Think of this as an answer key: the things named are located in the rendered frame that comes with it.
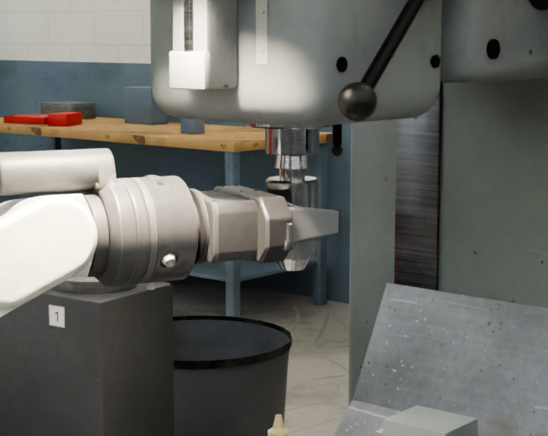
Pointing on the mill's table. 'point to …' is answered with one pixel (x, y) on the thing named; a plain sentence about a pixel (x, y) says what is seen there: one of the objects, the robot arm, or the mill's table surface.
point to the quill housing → (308, 62)
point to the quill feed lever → (359, 109)
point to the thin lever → (337, 140)
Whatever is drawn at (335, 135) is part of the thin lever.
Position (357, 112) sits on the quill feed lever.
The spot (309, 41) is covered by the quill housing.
